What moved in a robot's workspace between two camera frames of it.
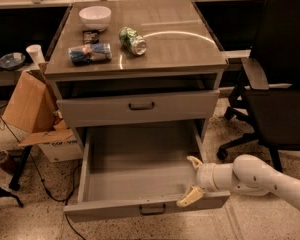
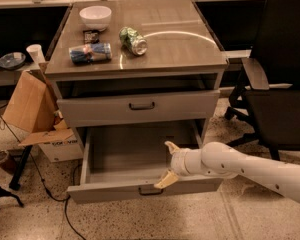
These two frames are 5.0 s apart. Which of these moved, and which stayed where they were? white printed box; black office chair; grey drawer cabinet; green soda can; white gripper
Moved: white gripper
Stayed: white printed box; grey drawer cabinet; black office chair; green soda can
